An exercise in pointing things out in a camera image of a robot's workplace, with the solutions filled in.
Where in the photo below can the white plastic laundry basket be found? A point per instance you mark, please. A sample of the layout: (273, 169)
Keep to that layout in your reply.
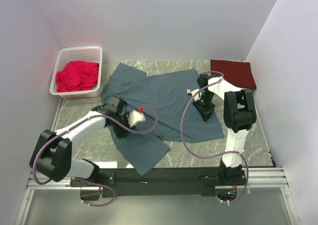
(88, 54)

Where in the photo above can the blue-grey t-shirt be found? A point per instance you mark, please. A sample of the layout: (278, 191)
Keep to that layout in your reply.
(164, 95)

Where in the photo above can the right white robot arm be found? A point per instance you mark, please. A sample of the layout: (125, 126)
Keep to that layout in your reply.
(239, 112)

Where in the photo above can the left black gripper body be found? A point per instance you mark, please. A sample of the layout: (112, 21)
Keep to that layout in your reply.
(119, 129)

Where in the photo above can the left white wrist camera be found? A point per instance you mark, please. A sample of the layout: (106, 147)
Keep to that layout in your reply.
(136, 116)

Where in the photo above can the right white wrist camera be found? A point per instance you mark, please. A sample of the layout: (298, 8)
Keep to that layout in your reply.
(189, 92)

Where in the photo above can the aluminium rail frame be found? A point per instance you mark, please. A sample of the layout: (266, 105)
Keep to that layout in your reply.
(268, 203)

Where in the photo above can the crumpled pink-red t-shirt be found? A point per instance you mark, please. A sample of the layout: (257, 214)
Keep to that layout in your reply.
(77, 76)

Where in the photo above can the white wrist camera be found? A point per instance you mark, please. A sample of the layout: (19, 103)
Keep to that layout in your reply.
(189, 92)
(136, 116)

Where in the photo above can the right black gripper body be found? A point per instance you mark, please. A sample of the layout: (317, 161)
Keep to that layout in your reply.
(204, 104)

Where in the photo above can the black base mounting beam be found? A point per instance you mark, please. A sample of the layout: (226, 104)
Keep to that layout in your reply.
(170, 181)

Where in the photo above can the folded dark red t-shirt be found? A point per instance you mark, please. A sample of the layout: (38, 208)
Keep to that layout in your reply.
(237, 73)

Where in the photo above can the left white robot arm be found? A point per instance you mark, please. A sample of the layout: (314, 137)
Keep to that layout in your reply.
(52, 157)

